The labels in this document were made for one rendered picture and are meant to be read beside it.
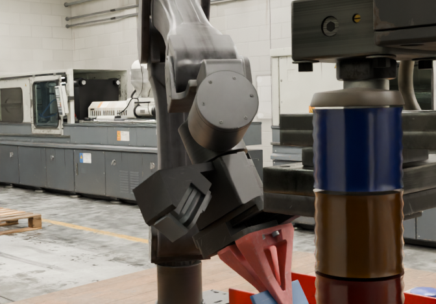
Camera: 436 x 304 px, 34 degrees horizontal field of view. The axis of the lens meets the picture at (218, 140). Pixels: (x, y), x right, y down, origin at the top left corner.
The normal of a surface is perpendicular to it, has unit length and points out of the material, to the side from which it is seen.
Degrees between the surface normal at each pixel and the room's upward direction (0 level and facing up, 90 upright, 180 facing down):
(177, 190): 61
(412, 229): 90
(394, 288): 76
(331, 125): 104
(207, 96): 67
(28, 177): 90
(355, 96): 72
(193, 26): 26
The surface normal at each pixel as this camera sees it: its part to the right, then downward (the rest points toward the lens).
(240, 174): 0.61, -0.46
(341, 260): -0.52, -0.18
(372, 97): 0.09, -0.27
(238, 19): -0.73, 0.05
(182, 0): 0.07, -0.87
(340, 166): -0.51, 0.29
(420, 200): 0.73, 0.02
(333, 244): -0.72, -0.19
